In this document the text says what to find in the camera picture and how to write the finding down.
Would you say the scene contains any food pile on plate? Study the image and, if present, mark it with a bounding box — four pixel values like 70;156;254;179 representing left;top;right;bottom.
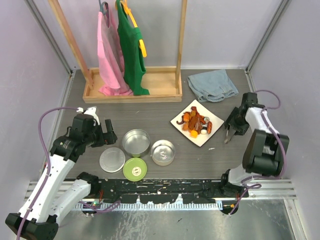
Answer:
175;106;213;139

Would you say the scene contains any green round lid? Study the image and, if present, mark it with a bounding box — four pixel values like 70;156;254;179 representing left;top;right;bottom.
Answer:
122;157;148;182

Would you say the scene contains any white cable duct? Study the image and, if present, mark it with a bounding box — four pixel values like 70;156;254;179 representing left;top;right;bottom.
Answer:
74;199;224;211

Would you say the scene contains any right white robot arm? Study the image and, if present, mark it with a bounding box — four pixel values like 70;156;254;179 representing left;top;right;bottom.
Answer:
219;92;290;197

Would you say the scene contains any white square plate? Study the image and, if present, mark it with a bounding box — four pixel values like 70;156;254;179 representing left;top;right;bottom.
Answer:
170;100;225;147

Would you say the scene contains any folded blue towel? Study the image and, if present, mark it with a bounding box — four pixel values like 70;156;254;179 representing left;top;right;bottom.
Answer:
187;69;239;103

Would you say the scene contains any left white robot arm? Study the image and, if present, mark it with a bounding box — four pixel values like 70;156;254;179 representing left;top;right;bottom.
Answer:
5;113;118;240

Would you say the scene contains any small steel bowl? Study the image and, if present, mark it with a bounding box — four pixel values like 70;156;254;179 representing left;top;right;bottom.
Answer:
150;139;176;167

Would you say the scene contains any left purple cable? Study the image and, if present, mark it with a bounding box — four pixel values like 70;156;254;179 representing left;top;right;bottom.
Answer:
14;106;122;238

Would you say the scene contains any grey clothes hanger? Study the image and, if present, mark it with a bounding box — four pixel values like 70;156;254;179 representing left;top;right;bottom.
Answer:
98;0;110;28

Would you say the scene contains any yellow clothes hanger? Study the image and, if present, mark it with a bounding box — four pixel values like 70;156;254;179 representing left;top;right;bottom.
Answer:
115;0;147;59

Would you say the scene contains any wooden clothes rack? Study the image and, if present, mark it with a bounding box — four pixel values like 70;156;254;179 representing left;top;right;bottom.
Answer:
49;0;188;104

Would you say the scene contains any large round steel tin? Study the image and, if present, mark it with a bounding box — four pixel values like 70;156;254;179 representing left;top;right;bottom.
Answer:
122;129;151;158

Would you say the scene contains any round steel lid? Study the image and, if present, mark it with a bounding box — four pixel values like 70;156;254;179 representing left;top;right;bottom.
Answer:
99;147;126;173

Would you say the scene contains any green shirt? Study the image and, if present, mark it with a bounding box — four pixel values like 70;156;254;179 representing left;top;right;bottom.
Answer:
117;2;151;96

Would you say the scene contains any pink shirt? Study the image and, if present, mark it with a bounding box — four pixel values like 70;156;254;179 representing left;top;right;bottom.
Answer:
97;12;133;96

